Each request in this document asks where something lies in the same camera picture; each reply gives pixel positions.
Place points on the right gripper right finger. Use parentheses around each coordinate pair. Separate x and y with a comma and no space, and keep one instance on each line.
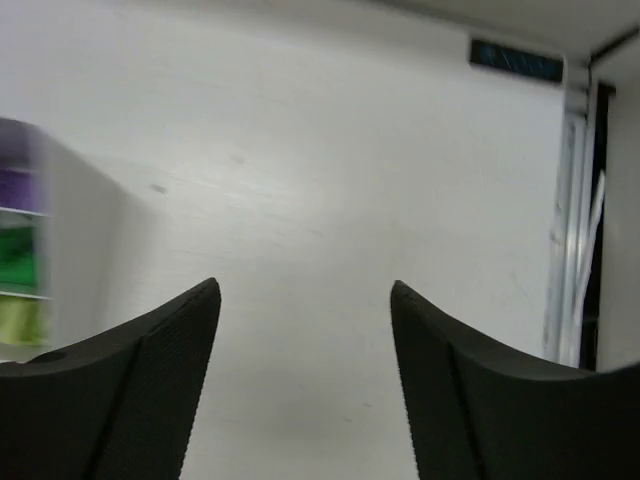
(480,409)

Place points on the dark green square lego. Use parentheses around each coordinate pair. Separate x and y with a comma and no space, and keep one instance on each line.
(18,257)

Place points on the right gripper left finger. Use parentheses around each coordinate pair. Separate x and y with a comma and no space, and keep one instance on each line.
(118,405)

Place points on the blue label sticker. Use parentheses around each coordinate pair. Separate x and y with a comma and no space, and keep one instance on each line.
(517,62)

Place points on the light green lego brick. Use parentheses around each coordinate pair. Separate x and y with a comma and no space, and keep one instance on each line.
(21,322)

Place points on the dark purple lego brick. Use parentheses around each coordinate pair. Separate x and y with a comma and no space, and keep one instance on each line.
(17,190)

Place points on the right white divided container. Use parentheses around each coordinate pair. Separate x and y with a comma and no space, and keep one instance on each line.
(73,226)

